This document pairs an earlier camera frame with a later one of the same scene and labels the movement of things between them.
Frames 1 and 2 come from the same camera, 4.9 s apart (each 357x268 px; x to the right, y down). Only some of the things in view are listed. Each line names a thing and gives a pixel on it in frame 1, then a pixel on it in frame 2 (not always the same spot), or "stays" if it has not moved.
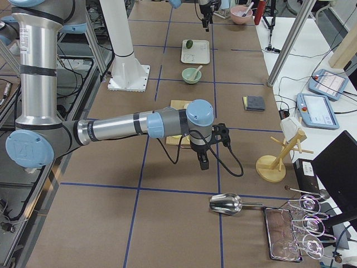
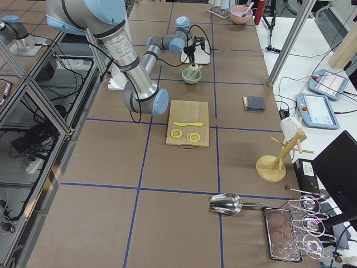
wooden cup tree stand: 271,168 stays
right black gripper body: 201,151 -> 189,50
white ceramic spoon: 196,72 stays
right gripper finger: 204,164 -> 191,56
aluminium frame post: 305,8 stays
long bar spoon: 324,194 stays
